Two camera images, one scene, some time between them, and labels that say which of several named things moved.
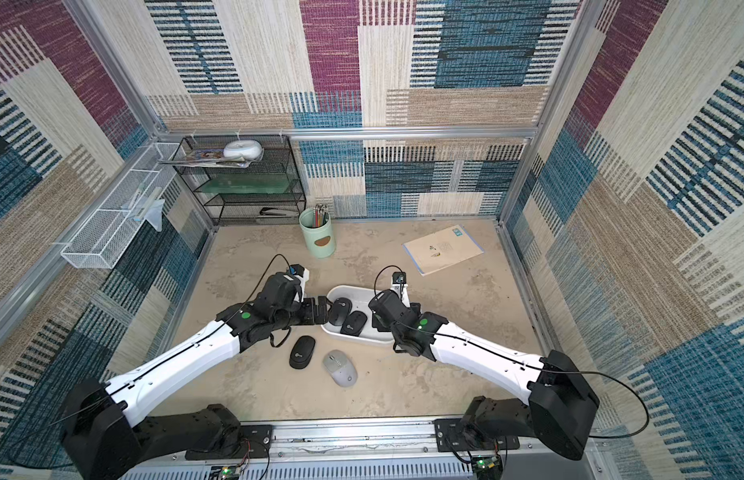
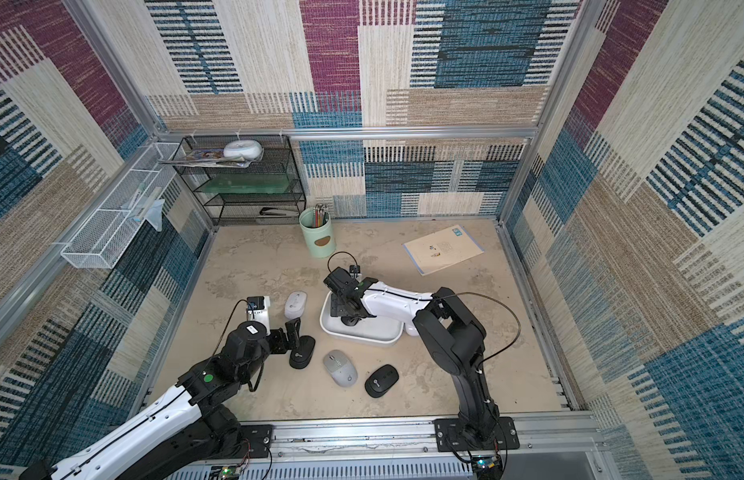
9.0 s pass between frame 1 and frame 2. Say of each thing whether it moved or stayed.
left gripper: moved
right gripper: moved
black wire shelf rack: stayed
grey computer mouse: stayed
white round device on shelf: stayed
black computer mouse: stayed
